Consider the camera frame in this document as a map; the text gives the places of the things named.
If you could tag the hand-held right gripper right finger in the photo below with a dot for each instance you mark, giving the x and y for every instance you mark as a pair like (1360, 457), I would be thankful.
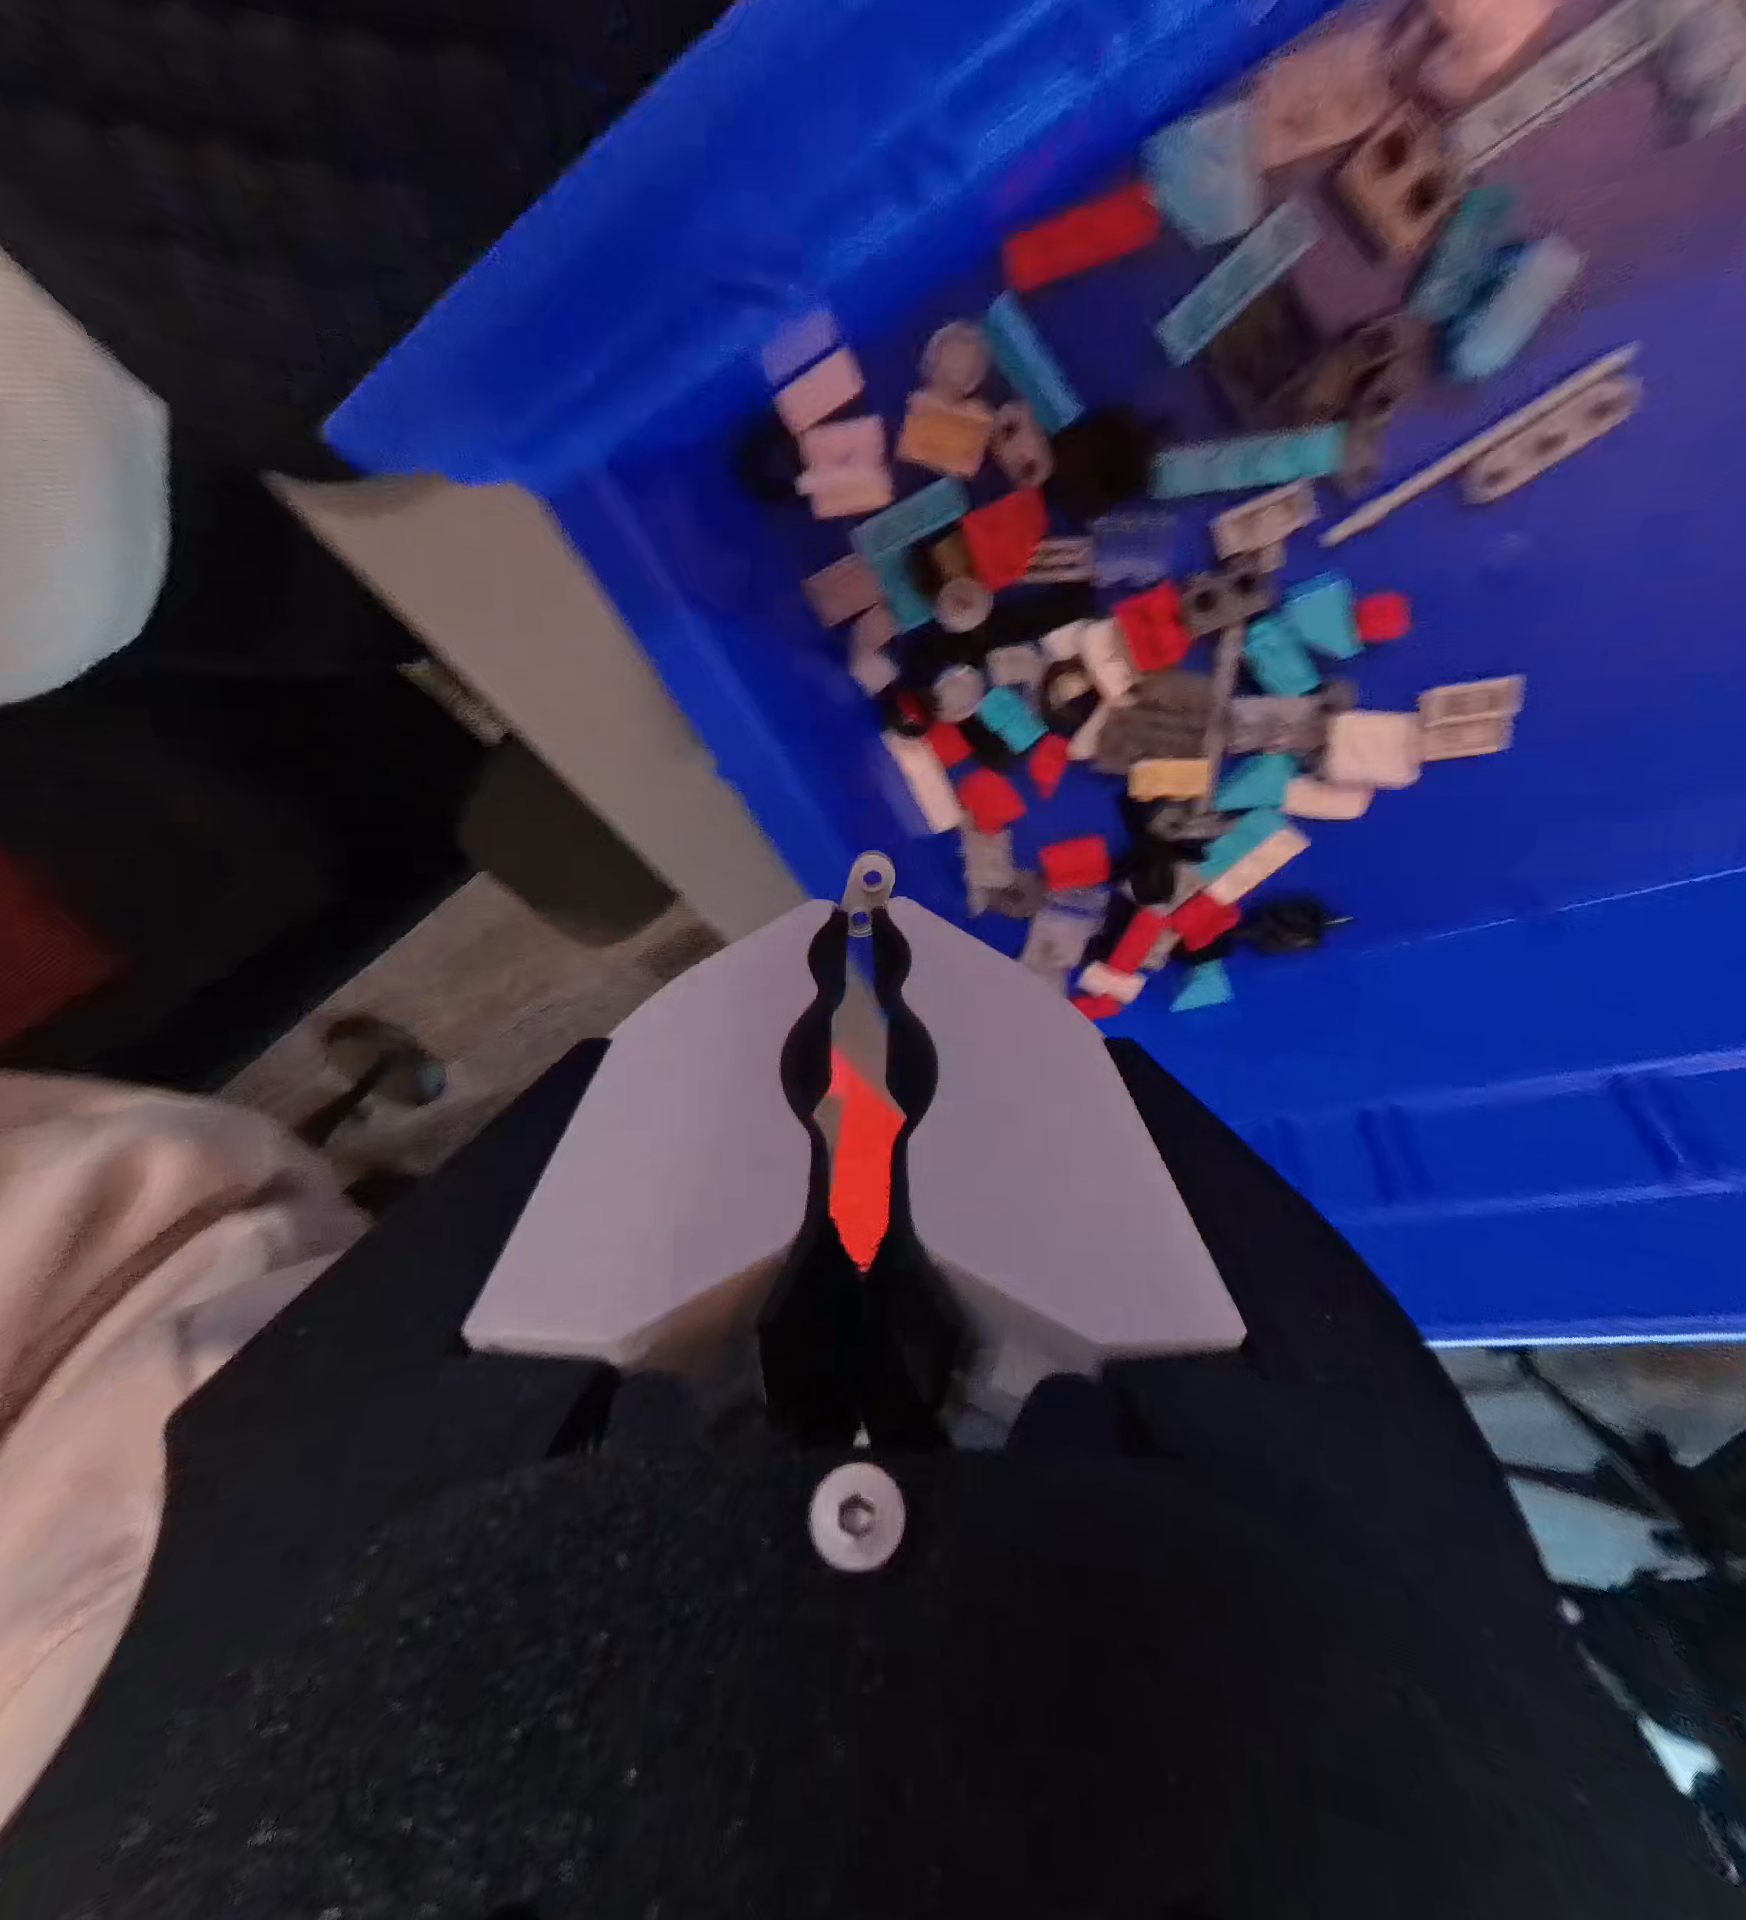
(1053, 1186)

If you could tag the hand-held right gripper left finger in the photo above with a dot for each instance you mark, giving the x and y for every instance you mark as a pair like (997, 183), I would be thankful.
(665, 1169)

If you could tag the grey and red lego piece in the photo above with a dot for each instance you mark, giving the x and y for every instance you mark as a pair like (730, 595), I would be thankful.
(864, 1169)

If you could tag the blue plastic bin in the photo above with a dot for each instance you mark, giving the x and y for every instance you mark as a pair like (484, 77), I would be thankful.
(1562, 978)

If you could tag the pile of small lego pieces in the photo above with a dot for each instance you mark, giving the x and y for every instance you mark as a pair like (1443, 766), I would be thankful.
(1157, 623)

